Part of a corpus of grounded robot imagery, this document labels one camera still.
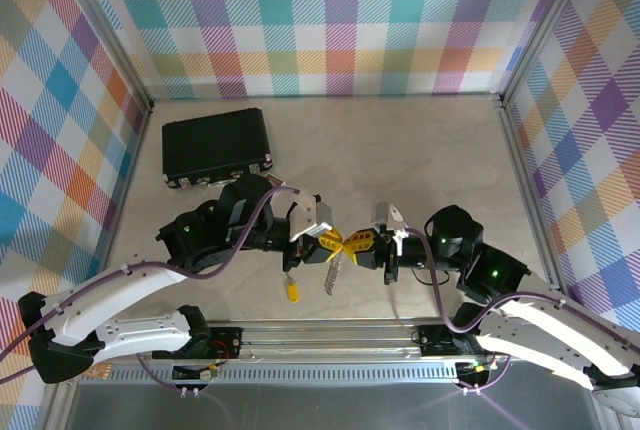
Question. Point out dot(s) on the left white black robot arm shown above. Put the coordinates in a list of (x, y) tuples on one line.
[(125, 290)]

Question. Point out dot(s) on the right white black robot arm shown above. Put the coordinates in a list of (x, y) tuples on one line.
[(550, 330)]

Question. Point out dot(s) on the black hard case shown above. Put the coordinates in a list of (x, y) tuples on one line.
[(215, 145)]

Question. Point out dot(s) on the grey metal sheet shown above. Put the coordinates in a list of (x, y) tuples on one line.
[(325, 410)]

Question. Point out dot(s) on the orange paper tag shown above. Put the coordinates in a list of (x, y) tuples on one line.
[(102, 374)]

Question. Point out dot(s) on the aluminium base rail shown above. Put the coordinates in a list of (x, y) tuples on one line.
[(325, 340)]

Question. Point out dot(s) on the aluminium side rail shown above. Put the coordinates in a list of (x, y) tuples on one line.
[(527, 175), (121, 200)]

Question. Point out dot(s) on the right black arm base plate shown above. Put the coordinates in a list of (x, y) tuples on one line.
[(432, 340)]

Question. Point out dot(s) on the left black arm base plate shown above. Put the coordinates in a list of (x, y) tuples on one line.
[(227, 340)]

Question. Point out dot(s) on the aluminium frame post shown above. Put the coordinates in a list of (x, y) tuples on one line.
[(543, 25), (114, 35)]

